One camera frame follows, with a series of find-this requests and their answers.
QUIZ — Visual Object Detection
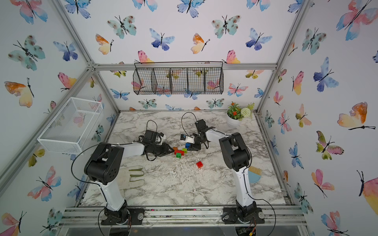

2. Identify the long red lego brick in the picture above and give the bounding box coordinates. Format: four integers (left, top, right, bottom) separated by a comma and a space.
174, 150, 185, 156

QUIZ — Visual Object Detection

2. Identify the small red lego brick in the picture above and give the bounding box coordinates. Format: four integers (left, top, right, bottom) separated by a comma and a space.
196, 161, 203, 169

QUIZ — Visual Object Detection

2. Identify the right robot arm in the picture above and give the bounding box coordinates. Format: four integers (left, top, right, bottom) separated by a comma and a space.
180, 120, 265, 224

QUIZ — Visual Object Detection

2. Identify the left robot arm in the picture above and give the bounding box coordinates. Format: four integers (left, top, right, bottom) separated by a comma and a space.
84, 130, 174, 225

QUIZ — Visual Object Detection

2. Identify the potted artificial plant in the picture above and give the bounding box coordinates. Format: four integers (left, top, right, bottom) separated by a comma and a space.
226, 102, 255, 128

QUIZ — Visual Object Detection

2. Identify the blue round brush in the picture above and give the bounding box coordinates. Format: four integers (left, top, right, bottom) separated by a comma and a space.
248, 166, 262, 183

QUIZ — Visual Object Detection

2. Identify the white mesh basket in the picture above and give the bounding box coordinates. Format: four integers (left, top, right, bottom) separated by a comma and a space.
37, 97, 103, 154

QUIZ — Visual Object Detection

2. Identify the green strap loop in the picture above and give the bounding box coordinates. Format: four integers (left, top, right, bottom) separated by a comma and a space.
128, 166, 145, 179

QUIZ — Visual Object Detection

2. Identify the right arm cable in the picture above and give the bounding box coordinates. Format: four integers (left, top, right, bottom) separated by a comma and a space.
243, 173, 277, 236

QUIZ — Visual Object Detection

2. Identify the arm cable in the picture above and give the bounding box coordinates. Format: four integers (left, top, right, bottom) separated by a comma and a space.
70, 119, 158, 236
243, 173, 277, 236

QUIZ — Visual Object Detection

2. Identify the black wire basket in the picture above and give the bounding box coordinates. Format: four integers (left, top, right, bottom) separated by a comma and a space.
132, 61, 224, 95

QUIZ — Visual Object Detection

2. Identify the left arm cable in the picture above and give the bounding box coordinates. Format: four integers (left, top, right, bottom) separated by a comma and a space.
70, 119, 158, 236

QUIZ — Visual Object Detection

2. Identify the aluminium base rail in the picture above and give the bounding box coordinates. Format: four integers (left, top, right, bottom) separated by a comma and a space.
59, 205, 307, 228

